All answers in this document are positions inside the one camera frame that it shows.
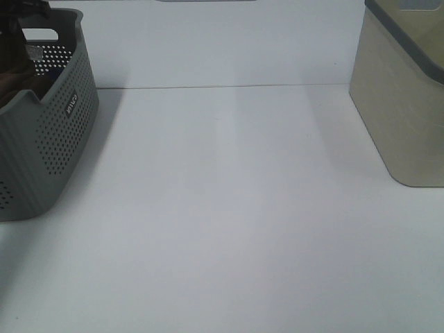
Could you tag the brown towel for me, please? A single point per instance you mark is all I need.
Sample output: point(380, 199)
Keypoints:
point(18, 70)

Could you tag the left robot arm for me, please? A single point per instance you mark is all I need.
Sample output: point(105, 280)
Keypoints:
point(13, 11)

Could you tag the grey perforated plastic basket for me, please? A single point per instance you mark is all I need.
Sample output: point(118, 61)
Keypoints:
point(42, 140)

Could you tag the blue cloth in basket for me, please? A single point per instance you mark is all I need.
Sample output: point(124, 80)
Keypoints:
point(52, 75)

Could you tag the beige basket with grey rim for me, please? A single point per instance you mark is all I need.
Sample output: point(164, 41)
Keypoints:
point(397, 87)

